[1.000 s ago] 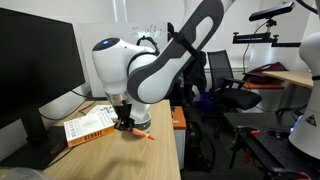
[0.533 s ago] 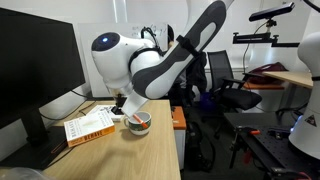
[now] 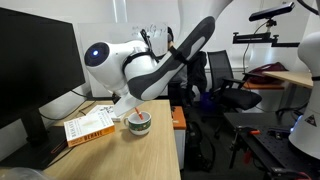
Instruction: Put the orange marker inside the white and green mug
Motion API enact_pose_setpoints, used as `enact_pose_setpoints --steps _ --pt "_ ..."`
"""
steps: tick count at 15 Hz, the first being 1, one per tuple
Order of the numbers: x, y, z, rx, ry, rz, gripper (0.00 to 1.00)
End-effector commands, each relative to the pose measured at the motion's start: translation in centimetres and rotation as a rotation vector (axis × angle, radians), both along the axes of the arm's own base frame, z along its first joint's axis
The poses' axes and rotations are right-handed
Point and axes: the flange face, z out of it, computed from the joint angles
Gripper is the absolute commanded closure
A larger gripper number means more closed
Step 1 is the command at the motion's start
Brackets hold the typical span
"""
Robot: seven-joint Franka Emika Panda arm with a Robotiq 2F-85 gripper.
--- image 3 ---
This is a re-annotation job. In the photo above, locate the robot gripper body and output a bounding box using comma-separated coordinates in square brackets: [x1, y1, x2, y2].
[112, 93, 146, 118]

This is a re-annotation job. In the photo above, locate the orange marker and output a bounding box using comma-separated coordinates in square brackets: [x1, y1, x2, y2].
[134, 106, 145, 121]

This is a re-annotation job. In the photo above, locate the white and green mug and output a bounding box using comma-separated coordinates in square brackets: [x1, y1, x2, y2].
[123, 110, 153, 137]

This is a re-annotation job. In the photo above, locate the orange and white book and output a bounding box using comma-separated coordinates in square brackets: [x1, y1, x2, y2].
[63, 111, 116, 149]

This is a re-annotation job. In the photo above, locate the orange block at table edge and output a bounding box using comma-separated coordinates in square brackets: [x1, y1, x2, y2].
[171, 105, 188, 170]

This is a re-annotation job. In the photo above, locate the white whiteboard with writing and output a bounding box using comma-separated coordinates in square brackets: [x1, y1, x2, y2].
[77, 22, 169, 99]

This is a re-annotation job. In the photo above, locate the black jacket on chair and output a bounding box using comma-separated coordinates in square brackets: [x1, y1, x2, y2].
[185, 50, 208, 97]

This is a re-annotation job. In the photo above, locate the blue bag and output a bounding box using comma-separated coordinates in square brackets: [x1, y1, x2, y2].
[199, 91, 218, 116]

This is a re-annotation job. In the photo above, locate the person in grey shirt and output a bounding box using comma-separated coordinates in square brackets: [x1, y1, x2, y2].
[166, 26, 188, 88]

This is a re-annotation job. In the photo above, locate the black backpack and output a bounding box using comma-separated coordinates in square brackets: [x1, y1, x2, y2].
[184, 120, 217, 173]

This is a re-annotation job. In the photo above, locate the black computer monitor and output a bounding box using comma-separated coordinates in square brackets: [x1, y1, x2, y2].
[0, 7, 87, 130]

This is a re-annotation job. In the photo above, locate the black monitor stand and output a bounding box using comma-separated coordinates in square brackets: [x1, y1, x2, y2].
[0, 108, 70, 171]

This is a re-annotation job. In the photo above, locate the black mesh office chair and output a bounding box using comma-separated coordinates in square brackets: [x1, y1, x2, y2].
[206, 49, 263, 140]

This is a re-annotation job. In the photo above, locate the clear plastic object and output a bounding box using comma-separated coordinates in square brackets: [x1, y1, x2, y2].
[0, 167, 48, 180]

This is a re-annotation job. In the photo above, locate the orange shelf board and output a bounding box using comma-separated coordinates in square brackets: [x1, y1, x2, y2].
[242, 81, 286, 91]

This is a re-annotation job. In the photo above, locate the maroon bag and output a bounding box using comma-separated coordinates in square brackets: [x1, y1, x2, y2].
[249, 61, 290, 85]

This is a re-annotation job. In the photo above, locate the black perforated robot table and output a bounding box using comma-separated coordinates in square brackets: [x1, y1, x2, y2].
[223, 112, 320, 180]

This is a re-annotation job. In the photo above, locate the light wooden desk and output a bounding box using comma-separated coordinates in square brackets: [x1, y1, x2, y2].
[262, 70, 315, 111]

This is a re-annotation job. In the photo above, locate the red and black clamp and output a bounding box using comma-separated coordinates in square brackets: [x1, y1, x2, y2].
[265, 167, 313, 180]

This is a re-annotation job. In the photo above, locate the black monitor cable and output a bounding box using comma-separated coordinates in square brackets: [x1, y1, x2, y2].
[39, 89, 98, 122]

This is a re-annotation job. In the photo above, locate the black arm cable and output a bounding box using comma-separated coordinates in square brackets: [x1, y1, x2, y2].
[139, 28, 162, 63]

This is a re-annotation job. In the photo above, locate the black clamp with orange handle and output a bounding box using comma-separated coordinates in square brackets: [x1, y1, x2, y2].
[228, 125, 262, 169]

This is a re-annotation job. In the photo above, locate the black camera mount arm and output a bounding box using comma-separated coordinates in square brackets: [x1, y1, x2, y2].
[232, 18, 301, 48]

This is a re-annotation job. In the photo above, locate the black bar camera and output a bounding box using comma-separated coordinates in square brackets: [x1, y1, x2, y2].
[248, 1, 296, 23]

